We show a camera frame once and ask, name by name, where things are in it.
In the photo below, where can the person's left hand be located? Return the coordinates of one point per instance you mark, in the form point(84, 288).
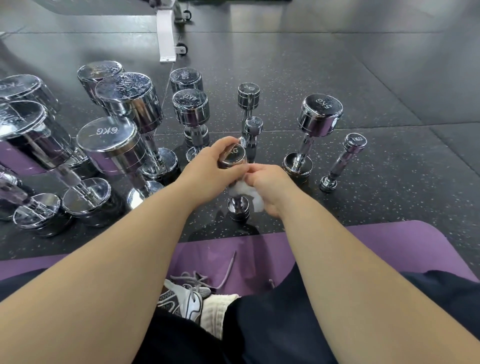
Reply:
point(198, 170)

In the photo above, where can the person's right hand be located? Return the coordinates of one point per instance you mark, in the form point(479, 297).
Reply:
point(279, 187)

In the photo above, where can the person's left thumb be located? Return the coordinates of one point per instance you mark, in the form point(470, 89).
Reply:
point(233, 172)

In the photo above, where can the person's right fingers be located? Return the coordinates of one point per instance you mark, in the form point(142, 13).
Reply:
point(258, 175)

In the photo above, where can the small chrome dumbbell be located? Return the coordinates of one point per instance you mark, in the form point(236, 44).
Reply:
point(232, 156)

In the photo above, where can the white wiping cloth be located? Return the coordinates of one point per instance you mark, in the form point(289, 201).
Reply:
point(259, 203)

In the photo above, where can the person's left forearm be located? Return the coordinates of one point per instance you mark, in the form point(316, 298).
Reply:
point(97, 270)

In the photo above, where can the person's right forearm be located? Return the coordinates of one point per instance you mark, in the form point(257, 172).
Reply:
point(375, 285)

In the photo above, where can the group of chrome dumbbells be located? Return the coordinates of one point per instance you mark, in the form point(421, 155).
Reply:
point(123, 150)

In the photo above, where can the grey and white sneaker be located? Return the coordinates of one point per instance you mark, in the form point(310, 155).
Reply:
point(183, 300)

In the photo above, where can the white sock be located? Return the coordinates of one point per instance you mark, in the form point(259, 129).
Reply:
point(213, 311)

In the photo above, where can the purple exercise mat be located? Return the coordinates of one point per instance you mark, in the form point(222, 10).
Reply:
point(393, 243)

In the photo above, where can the black trousers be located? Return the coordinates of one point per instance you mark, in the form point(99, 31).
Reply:
point(270, 330)

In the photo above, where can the white bench frame with wheels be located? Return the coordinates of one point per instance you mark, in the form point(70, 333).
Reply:
point(165, 33)

